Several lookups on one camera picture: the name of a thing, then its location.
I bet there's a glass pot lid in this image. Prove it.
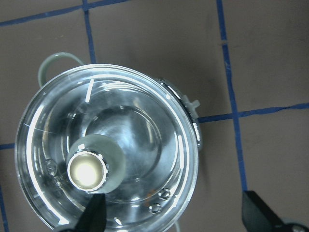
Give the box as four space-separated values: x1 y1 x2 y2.
14 63 199 232

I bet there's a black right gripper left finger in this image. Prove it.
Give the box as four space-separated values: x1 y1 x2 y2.
55 194 106 232

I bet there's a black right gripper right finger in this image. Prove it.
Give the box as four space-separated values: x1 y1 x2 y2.
241 190 309 232

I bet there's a brown paper table mat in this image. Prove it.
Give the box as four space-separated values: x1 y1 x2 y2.
0 0 309 232

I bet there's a pale green electric pot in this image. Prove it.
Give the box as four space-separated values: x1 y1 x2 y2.
14 52 202 232

